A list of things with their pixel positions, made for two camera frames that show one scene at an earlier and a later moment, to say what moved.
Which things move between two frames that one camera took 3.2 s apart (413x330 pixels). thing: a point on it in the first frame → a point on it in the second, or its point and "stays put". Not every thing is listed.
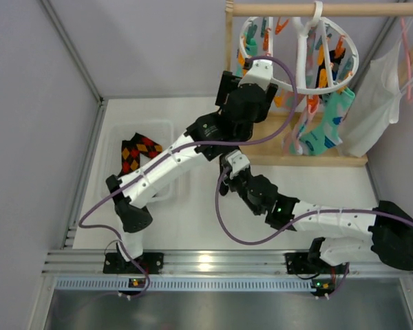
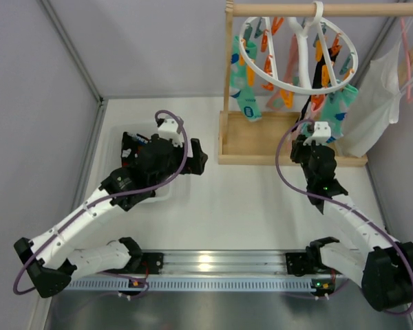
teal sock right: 325,137 stays put
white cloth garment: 377,103 stays put
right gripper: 225,178 → 301,151
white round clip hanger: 306,56 stays put
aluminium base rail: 69,262 stays put
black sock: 335,62 → 317,81
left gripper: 224,89 → 194,155
